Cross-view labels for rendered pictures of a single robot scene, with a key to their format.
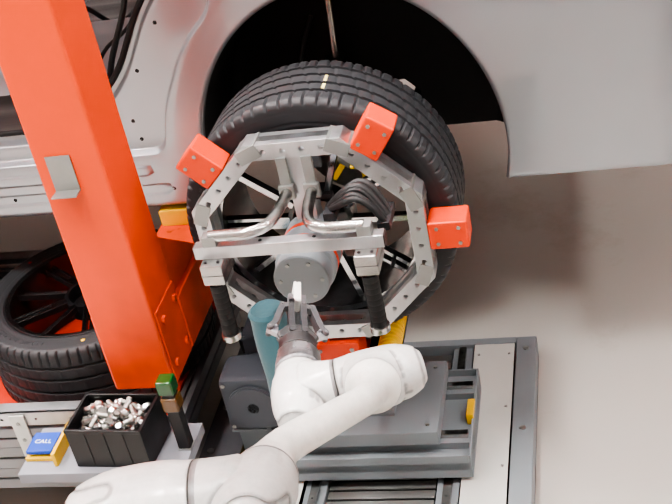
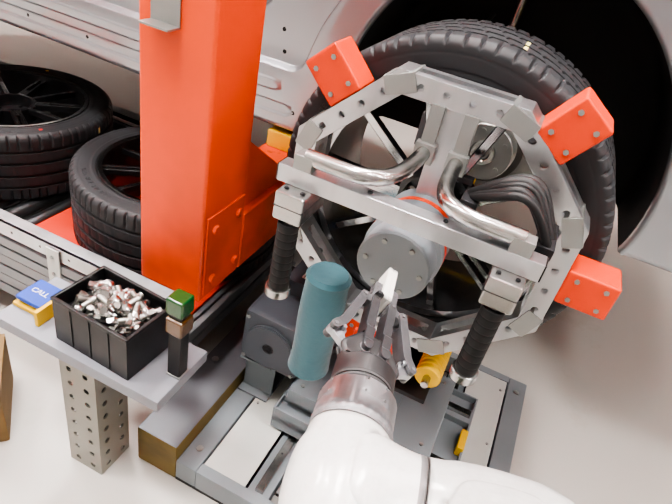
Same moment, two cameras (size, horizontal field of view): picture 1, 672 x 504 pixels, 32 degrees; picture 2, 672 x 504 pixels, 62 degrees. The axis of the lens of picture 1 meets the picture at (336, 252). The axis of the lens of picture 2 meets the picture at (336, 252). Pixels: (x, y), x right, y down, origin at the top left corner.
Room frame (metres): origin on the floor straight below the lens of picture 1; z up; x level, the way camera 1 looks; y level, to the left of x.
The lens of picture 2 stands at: (1.41, 0.17, 1.37)
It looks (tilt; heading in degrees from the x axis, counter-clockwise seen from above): 34 degrees down; 1
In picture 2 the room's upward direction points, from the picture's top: 13 degrees clockwise
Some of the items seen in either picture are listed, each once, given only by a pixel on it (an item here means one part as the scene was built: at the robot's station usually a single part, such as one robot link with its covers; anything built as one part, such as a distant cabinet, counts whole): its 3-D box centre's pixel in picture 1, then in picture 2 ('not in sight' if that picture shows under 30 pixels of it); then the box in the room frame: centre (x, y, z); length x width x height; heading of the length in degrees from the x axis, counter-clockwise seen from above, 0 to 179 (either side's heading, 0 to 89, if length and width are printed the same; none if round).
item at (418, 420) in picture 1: (364, 369); (384, 360); (2.50, -0.01, 0.32); 0.40 x 0.30 x 0.28; 74
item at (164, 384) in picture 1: (166, 384); (180, 304); (2.18, 0.45, 0.64); 0.04 x 0.04 x 0.04; 74
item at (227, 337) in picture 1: (224, 309); (283, 256); (2.16, 0.27, 0.83); 0.04 x 0.04 x 0.16
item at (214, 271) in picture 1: (217, 264); (300, 197); (2.18, 0.26, 0.93); 0.09 x 0.05 x 0.05; 164
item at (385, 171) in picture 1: (315, 238); (421, 222); (2.34, 0.04, 0.85); 0.54 x 0.07 x 0.54; 74
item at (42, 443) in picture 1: (44, 444); (40, 296); (2.28, 0.80, 0.47); 0.07 x 0.07 x 0.02; 74
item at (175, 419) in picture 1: (175, 413); (178, 337); (2.18, 0.45, 0.55); 0.03 x 0.03 x 0.21; 74
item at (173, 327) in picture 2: (171, 401); (179, 323); (2.18, 0.45, 0.59); 0.04 x 0.04 x 0.04; 74
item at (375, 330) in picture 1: (374, 300); (478, 340); (2.06, -0.06, 0.83); 0.04 x 0.04 x 0.16
